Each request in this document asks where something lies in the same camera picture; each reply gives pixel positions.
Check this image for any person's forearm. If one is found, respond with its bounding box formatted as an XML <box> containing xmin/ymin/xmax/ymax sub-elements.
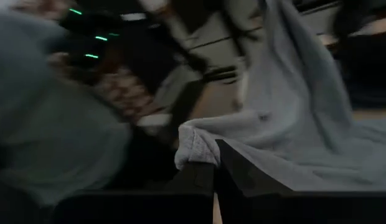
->
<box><xmin>49</xmin><ymin>52</ymin><xmax>169</xmax><ymax>125</ymax></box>

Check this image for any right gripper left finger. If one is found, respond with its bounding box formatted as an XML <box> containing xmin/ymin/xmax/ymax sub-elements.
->
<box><xmin>163</xmin><ymin>161</ymin><xmax>215</xmax><ymax>195</ymax></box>

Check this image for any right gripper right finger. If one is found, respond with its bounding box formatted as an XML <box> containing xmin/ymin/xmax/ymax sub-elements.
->
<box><xmin>215</xmin><ymin>139</ymin><xmax>293</xmax><ymax>197</ymax></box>

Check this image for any light grey small cloth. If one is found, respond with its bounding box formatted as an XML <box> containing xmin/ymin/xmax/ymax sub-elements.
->
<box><xmin>174</xmin><ymin>0</ymin><xmax>386</xmax><ymax>192</ymax></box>

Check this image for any black aluminium table frame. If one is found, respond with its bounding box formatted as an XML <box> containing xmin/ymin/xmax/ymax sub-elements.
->
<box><xmin>167</xmin><ymin>65</ymin><xmax>240</xmax><ymax>147</ymax></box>

